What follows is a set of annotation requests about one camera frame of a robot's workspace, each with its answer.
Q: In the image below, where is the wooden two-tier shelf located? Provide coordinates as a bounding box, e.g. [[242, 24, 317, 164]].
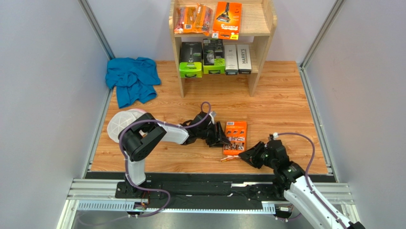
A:
[[169, 0, 278, 96]]

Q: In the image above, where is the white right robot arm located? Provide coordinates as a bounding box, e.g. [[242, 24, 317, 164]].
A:
[[239, 140, 364, 229]]

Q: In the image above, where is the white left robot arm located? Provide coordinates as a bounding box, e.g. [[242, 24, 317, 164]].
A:
[[119, 112, 231, 188]]

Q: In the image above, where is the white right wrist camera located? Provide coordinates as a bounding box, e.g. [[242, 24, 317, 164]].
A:
[[268, 132, 279, 141]]

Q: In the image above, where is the green black razor box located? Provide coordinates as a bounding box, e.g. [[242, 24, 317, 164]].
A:
[[179, 42, 203, 78], [203, 38, 225, 74]]

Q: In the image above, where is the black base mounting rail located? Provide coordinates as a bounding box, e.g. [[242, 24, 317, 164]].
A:
[[67, 172, 291, 214]]

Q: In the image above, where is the green black razor box right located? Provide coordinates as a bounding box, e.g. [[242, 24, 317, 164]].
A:
[[203, 38, 225, 74]]

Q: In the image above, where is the orange Gillette Fusion5 razor box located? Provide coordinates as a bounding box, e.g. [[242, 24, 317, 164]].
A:
[[211, 1, 243, 41]]

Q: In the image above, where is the white Harry's razor box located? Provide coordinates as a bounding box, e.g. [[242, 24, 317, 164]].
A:
[[236, 44, 252, 74]]

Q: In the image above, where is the white round mesh lid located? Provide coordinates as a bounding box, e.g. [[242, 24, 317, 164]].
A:
[[107, 108, 146, 143]]

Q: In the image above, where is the tall white razor box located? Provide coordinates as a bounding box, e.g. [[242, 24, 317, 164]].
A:
[[224, 44, 238, 75]]

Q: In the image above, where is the green black razor box left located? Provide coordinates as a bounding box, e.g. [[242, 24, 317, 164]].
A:
[[179, 42, 203, 78]]

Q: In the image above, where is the orange Gillette cartridge box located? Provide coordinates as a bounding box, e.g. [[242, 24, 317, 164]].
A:
[[220, 121, 248, 162]]

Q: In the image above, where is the blue crumpled cloth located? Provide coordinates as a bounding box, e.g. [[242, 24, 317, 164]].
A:
[[105, 57, 161, 109]]

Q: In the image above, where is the long orange Bic razor bag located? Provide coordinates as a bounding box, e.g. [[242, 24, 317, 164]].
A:
[[174, 7, 196, 34]]

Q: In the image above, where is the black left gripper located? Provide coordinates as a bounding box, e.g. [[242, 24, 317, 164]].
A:
[[197, 122, 231, 148]]

